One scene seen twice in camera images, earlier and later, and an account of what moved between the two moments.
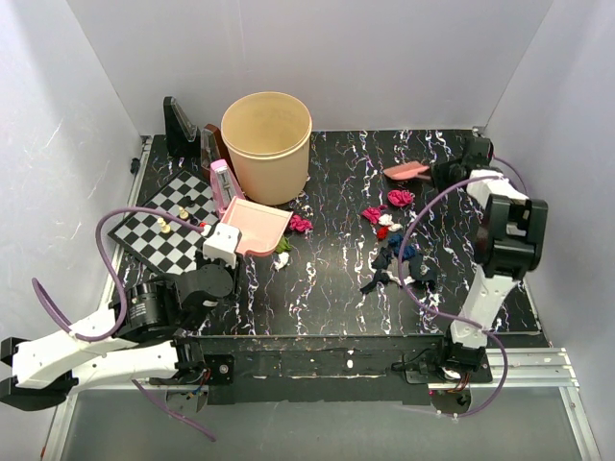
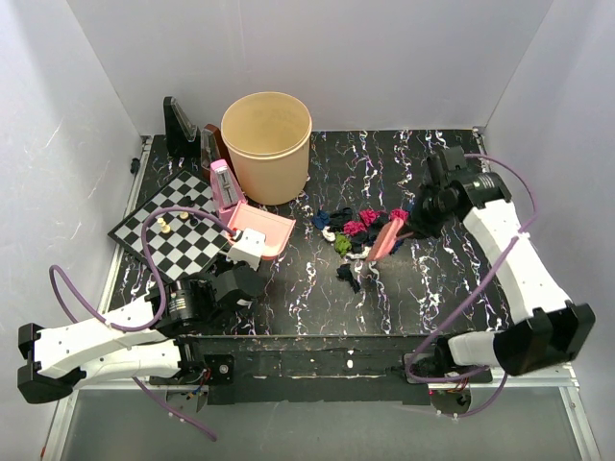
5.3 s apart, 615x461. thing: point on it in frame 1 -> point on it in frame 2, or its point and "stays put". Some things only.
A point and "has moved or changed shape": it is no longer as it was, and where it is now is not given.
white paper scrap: x=283 y=257 -> x=328 y=235
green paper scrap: x=283 y=246 -> x=342 y=243
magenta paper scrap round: x=400 y=198 -> x=399 y=213
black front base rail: x=388 y=369 stays put
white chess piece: x=165 y=229 stays put
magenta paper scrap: x=299 y=224 -> x=353 y=228
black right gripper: x=437 y=171 -> x=420 y=229
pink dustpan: x=261 y=226 has moved or changed shape
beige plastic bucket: x=267 y=137 stays put
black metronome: x=183 y=135 stays put
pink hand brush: x=407 y=171 -> x=387 y=240
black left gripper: x=203 y=262 -> x=232 y=265
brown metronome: x=212 y=148 stays put
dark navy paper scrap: x=379 y=265 -> x=343 y=273
